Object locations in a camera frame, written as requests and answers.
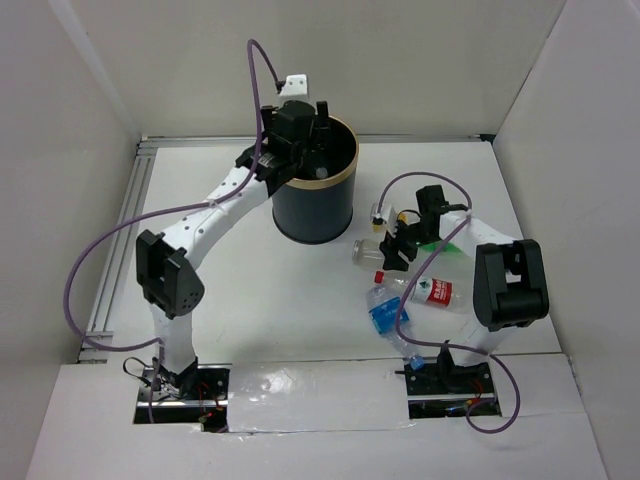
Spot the clear bottle red label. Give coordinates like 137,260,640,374
374,270,471,314

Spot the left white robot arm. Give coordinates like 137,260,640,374
136,100,331,399

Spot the green soda bottle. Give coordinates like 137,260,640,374
418,241,462,254

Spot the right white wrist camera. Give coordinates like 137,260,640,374
371,204,398,235

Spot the clear jar silver lid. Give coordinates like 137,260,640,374
351,239,390,271

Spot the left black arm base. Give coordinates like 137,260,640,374
122,356,230,434

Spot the small bottle yellow cap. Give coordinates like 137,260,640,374
370,202,421,234

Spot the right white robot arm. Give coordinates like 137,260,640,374
371,185,549,392

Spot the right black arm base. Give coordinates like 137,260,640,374
395,350,501,420

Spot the clear bottle blue label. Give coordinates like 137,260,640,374
365,284,425,371

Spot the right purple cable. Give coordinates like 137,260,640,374
377,172,524,435

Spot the black bin with gold rim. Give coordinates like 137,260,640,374
271,116,359,245

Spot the shiny white tape sheet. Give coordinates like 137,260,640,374
227,359,411,433

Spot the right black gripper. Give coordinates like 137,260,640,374
380,215,438,272

